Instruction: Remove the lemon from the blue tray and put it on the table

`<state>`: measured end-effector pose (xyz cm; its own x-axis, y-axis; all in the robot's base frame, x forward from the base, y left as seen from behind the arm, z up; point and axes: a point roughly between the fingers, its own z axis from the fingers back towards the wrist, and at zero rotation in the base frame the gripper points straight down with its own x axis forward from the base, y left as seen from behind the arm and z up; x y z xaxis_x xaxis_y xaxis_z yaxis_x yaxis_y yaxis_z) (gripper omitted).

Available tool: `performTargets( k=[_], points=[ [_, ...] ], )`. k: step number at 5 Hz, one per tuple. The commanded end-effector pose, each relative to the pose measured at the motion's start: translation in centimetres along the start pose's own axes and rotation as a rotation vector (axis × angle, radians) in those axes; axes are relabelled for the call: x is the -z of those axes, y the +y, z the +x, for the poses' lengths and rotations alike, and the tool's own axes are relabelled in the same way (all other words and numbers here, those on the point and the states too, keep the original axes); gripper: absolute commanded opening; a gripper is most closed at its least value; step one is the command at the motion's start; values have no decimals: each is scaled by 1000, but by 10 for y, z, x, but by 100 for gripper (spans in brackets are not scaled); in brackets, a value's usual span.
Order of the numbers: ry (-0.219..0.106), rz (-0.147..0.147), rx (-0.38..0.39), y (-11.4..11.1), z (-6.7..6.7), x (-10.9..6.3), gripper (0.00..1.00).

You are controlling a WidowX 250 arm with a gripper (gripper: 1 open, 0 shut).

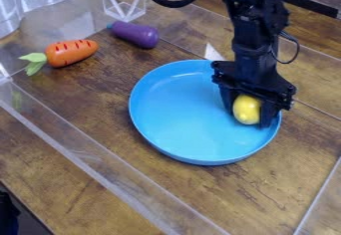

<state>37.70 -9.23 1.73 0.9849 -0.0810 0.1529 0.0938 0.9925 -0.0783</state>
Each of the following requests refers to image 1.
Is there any yellow toy lemon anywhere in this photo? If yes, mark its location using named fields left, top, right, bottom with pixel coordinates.
left=232, top=95, right=260, bottom=124

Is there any clear acrylic corner bracket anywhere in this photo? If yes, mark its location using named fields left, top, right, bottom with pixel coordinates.
left=103, top=0, right=147, bottom=22

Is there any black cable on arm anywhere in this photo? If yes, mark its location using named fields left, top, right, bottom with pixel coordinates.
left=135, top=0, right=300, bottom=65

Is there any clear acrylic enclosure wall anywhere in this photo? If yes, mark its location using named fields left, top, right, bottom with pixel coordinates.
left=0, top=0, right=341, bottom=235

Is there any purple toy eggplant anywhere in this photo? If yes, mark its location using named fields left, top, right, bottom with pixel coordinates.
left=107, top=21, right=159, bottom=49

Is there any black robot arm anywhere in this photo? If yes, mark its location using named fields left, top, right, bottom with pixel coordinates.
left=211, top=0, right=295, bottom=127

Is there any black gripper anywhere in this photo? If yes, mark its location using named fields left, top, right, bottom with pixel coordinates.
left=209, top=43, right=295, bottom=128

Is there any orange toy carrot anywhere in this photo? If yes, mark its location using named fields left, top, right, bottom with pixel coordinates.
left=20, top=39, right=99, bottom=76

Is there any blue round plastic tray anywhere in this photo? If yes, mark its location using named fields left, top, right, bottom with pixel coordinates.
left=129, top=60, right=280, bottom=165

